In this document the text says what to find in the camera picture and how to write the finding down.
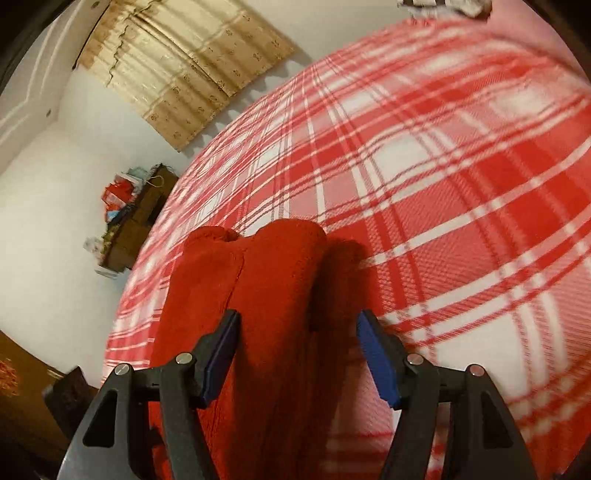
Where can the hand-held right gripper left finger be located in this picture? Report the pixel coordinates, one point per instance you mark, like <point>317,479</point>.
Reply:
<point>221,355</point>

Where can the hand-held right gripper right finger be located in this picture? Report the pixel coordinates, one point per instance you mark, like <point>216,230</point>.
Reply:
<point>378,360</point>

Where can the red embroidered knit sweater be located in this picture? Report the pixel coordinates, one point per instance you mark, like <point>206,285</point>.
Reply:
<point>277,300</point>

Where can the brown wooden desk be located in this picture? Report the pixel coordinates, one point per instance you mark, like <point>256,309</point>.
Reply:
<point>138,221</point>

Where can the red plaid bed sheet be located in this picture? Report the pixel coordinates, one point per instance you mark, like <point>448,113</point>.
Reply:
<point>415,184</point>

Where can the pale blue bags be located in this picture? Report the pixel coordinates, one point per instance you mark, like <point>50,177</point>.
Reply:
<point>136,175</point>

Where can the beige floral curtain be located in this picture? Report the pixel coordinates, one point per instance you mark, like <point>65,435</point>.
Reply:
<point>184,60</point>

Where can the grey patterned pillow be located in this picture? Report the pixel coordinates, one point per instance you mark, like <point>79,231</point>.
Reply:
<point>443,7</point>

